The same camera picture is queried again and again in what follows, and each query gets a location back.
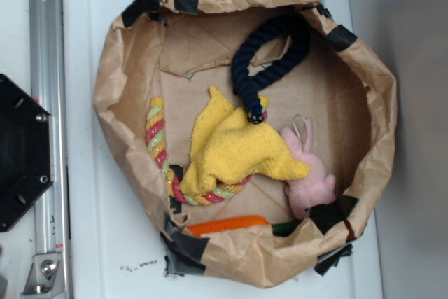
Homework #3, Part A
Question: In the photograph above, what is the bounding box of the yellow terry cloth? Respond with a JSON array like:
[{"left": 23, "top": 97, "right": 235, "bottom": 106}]
[{"left": 180, "top": 86, "right": 311, "bottom": 197}]

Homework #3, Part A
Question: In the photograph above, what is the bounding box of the orange plush carrot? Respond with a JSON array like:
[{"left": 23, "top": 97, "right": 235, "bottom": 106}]
[{"left": 187, "top": 214, "right": 298, "bottom": 238}]

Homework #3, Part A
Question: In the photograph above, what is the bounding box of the brown paper bag bin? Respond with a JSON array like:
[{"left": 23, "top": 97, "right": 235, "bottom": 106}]
[{"left": 93, "top": 0, "right": 397, "bottom": 288}]

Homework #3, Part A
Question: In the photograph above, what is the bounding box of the pink plush bunny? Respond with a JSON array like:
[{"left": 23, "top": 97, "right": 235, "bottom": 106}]
[{"left": 281, "top": 115, "right": 337, "bottom": 221}]

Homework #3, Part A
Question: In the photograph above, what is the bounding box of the dark blue rope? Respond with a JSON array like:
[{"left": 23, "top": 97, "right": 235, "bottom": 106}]
[{"left": 230, "top": 15, "right": 311, "bottom": 125}]

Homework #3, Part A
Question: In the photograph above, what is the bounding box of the multicolour twisted rope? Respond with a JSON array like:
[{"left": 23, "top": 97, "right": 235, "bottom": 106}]
[{"left": 145, "top": 95, "right": 271, "bottom": 207}]

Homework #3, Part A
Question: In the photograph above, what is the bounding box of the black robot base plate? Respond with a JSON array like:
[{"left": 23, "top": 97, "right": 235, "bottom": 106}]
[{"left": 1, "top": 74, "right": 53, "bottom": 232}]

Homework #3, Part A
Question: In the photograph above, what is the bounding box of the aluminium extrusion rail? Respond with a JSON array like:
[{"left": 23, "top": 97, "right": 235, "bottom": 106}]
[{"left": 29, "top": 0, "right": 73, "bottom": 298}]

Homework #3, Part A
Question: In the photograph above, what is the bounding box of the metal corner bracket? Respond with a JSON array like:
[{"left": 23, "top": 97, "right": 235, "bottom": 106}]
[{"left": 20, "top": 252, "right": 67, "bottom": 298}]

